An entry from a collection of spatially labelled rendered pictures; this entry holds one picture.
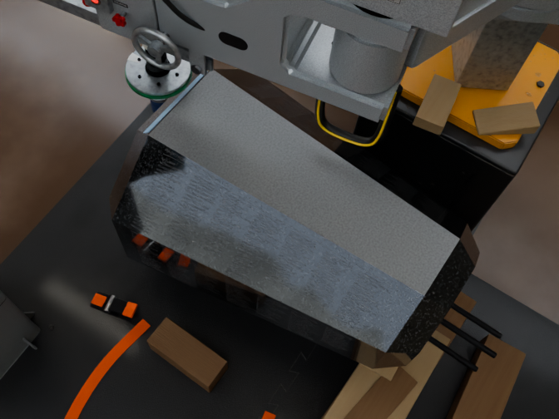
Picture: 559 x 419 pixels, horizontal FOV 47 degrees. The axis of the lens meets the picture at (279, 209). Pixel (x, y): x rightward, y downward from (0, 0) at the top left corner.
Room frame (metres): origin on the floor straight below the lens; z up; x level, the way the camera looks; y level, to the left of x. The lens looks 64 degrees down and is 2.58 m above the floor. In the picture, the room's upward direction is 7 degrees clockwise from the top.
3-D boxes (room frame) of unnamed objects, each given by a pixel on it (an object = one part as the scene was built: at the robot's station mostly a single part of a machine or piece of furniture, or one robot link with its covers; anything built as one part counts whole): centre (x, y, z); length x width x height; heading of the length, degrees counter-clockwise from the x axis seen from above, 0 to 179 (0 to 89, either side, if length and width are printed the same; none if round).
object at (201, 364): (0.57, 0.29, 0.07); 0.30 x 0.12 x 0.12; 61
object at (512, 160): (1.56, -0.65, 0.37); 0.66 x 0.66 x 0.74; 63
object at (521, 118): (1.33, -0.73, 0.80); 0.20 x 0.10 x 0.05; 101
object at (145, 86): (1.31, 0.45, 0.87); 0.22 x 0.22 x 0.04
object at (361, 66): (1.11, -0.18, 1.34); 0.19 x 0.19 x 0.20
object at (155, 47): (1.16, 0.37, 1.20); 0.15 x 0.10 x 0.15; 73
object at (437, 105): (1.35, -0.49, 0.81); 0.20 x 0.10 x 0.05; 161
